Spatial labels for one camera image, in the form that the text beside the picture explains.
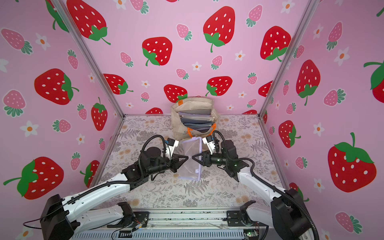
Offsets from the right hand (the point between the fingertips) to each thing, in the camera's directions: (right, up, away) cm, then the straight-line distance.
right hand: (193, 159), depth 74 cm
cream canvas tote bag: (-9, +14, +24) cm, 29 cm away
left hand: (-2, +1, -3) cm, 4 cm away
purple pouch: (0, -5, -1) cm, 5 cm away
